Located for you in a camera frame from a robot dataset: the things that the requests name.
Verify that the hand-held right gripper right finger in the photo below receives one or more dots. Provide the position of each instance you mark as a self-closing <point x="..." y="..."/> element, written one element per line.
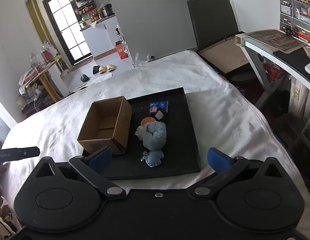
<point x="218" y="159"/>

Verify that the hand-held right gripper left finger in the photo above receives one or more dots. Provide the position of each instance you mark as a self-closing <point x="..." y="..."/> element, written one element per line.
<point x="99" y="158"/>

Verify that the brown cardboard box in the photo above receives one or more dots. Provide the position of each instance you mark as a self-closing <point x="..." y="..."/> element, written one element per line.
<point x="120" y="125"/>

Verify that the black tray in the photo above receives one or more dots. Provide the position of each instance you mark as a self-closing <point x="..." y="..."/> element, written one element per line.
<point x="180" y="135"/>

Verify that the small blue plush toy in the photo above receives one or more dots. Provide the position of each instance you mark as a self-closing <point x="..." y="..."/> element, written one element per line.
<point x="153" y="158"/>

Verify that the orange round soft item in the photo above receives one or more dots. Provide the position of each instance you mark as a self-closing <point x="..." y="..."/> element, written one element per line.
<point x="147" y="121"/>

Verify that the large blue plush toy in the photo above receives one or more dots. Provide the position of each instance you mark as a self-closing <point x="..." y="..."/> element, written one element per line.
<point x="155" y="135"/>

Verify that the white soft item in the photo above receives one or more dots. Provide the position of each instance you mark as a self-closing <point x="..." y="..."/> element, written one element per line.
<point x="159" y="115"/>

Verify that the white blanket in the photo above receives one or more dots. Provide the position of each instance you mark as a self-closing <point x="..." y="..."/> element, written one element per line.
<point x="220" y="105"/>

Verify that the gold side table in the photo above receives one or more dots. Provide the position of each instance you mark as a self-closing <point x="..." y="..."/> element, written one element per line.
<point x="48" y="85"/>

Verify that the blue tissue packet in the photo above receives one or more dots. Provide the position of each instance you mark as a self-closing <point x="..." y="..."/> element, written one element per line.
<point x="161" y="105"/>

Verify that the black slipper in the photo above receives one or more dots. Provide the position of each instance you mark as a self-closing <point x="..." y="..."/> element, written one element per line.
<point x="96" y="69"/>
<point x="84" y="78"/>

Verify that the beige slipper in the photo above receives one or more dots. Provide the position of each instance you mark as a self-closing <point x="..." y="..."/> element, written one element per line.
<point x="102" y="69"/>

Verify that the yellow slipper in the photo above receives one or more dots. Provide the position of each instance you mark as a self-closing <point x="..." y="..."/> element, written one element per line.
<point x="111" y="67"/>

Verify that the flat cardboard piece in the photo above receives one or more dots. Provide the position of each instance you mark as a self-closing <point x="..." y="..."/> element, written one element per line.
<point x="67" y="71"/>

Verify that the clear glass jar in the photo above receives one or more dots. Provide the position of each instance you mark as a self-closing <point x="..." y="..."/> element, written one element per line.
<point x="35" y="60"/>

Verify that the glass jar with red contents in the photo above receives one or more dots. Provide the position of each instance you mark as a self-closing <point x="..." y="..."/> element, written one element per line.
<point x="48" y="54"/>

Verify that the beige patterned cloth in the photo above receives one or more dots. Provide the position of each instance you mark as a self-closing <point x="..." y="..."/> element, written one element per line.
<point x="298" y="95"/>

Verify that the red box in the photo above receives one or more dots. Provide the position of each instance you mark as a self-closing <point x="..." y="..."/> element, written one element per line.
<point x="272" y="71"/>

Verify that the clear plastic bags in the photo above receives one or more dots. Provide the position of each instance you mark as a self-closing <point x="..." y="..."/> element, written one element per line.
<point x="142" y="60"/>

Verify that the orange box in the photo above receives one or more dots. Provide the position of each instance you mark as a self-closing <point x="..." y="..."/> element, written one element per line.
<point x="122" y="51"/>

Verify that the white desk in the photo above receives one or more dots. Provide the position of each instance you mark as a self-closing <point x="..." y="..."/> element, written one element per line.
<point x="247" y="45"/>

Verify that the white kitchen counter cabinet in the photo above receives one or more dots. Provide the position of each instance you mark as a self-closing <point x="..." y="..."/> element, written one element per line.
<point x="100" y="40"/>

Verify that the black desk mat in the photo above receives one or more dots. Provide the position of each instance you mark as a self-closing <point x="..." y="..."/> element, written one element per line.
<point x="290" y="60"/>

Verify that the yellow curtain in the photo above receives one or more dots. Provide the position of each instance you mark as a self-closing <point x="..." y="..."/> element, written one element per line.
<point x="36" y="22"/>

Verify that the black framed window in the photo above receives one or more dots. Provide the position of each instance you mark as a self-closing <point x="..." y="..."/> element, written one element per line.
<point x="67" y="30"/>

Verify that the brown patterned board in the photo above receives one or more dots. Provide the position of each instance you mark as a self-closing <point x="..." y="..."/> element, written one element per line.
<point x="275" y="40"/>

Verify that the black cooker pot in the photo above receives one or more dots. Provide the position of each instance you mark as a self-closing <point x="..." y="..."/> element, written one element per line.
<point x="108" y="10"/>

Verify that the grey drawer organizer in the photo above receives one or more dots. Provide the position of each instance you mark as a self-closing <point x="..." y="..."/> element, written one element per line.
<point x="295" y="12"/>

